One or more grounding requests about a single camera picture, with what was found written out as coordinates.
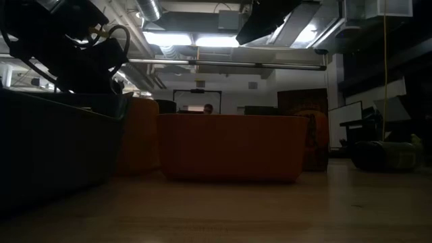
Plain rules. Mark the white ceiling box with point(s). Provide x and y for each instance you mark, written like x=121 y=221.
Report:
x=378 y=8

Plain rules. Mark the long horizontal metal bar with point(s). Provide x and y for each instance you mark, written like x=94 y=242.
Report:
x=162 y=62

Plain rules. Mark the green bottle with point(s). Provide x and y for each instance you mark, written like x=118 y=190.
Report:
x=418 y=141

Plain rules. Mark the whiteboard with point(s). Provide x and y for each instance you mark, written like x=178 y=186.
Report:
x=346 y=123

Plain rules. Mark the black desk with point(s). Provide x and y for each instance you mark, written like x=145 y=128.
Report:
x=361 y=131

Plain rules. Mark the square wall vent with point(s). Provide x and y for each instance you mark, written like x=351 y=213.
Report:
x=252 y=85

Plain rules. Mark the bright monitor screen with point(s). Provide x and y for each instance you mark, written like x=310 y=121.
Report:
x=195 y=108

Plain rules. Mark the large yellow plastic bin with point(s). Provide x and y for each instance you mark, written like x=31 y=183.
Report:
x=138 y=135

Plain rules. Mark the grey ceiling box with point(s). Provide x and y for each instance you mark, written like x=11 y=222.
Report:
x=229 y=20

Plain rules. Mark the black background frame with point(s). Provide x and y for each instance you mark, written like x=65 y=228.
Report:
x=197 y=91

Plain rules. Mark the silver air duct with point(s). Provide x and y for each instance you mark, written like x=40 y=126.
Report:
x=148 y=9

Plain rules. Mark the white cylinder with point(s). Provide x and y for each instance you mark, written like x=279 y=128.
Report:
x=6 y=76

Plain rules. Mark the person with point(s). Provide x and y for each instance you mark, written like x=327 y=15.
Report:
x=208 y=108

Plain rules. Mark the grey fabric cover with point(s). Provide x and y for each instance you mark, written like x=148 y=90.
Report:
x=391 y=109

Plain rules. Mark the blue label spice bottle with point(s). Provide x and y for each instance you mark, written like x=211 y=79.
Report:
x=384 y=157

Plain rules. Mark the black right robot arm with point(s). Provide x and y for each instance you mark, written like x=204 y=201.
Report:
x=266 y=17

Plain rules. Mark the dark rounded object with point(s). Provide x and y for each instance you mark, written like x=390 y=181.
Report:
x=166 y=106

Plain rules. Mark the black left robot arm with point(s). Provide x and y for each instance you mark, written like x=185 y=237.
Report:
x=50 y=20

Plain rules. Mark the dark low box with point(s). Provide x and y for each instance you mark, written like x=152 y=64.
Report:
x=261 y=110

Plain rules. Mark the dark blue plastic bin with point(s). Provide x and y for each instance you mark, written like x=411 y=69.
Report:
x=50 y=152

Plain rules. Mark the bright ceiling light panel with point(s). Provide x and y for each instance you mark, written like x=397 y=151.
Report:
x=217 y=41
x=167 y=38

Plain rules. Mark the brown spice pouch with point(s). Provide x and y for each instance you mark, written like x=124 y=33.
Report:
x=315 y=135

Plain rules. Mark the orange plastic bin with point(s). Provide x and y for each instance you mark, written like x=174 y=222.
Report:
x=233 y=148

